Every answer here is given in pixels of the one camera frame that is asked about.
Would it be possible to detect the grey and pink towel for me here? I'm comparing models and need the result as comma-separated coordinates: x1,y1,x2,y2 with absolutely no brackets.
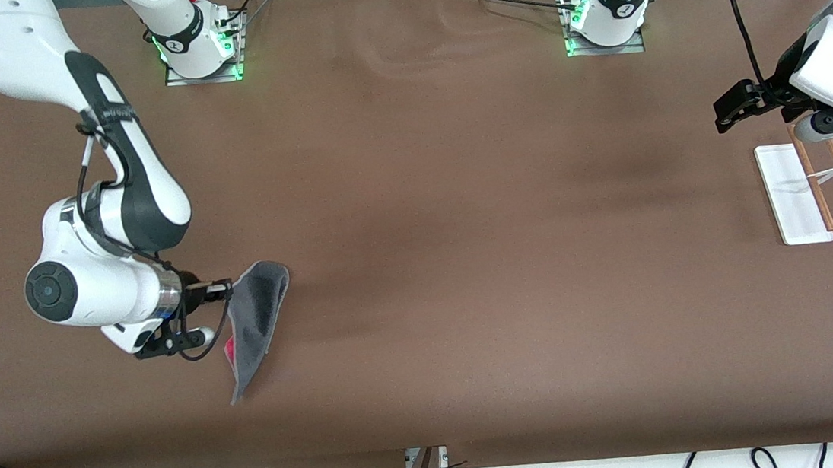
215,258,303,406

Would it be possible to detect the white base wooden towel rack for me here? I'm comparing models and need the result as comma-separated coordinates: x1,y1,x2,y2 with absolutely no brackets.
750,113,833,250

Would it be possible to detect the thin dark base cable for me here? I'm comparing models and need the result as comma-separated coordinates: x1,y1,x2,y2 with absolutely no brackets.
199,0,281,35

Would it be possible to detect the hooked black cable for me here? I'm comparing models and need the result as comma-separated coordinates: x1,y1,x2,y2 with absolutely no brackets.
748,444,783,468

